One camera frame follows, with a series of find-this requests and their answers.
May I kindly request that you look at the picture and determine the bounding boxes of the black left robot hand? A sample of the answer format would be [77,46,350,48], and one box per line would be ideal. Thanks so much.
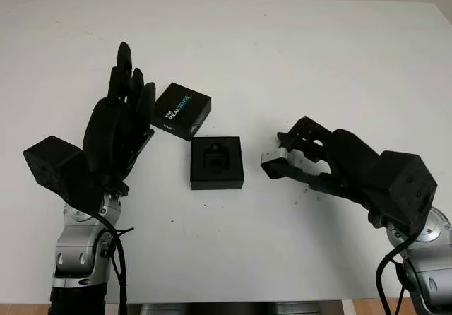
[81,42,157,203]

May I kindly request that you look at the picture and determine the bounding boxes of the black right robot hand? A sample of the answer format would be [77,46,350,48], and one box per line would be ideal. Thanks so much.
[277,116,393,217]

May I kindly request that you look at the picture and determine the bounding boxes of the black printed box lid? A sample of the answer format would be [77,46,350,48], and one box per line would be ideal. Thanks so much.
[150,81,212,142]

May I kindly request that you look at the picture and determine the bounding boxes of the small silver depth camera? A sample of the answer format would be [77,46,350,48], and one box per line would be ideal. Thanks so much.
[260,147,289,180]

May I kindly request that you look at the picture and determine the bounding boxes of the dark grey robot torso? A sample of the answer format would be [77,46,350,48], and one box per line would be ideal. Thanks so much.
[126,300,343,315]

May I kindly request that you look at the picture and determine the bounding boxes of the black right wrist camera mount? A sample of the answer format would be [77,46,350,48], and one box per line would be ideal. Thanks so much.
[374,150,438,234]

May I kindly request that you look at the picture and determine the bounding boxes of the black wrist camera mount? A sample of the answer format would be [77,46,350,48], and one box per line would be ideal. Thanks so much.
[374,150,438,234]
[23,135,103,217]

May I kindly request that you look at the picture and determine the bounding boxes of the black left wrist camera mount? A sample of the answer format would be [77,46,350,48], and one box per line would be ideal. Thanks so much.
[23,135,103,217]

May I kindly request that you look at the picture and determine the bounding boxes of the black camera box base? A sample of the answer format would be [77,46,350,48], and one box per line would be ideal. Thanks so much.
[189,136,245,191]

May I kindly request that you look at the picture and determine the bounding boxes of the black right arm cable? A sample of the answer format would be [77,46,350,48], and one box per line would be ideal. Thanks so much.
[376,237,417,315]

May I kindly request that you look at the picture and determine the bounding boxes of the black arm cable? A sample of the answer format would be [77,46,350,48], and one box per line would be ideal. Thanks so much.
[91,215,135,315]
[376,237,417,315]

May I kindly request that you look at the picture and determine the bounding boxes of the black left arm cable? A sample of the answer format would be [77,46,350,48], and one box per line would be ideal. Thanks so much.
[91,215,135,315]

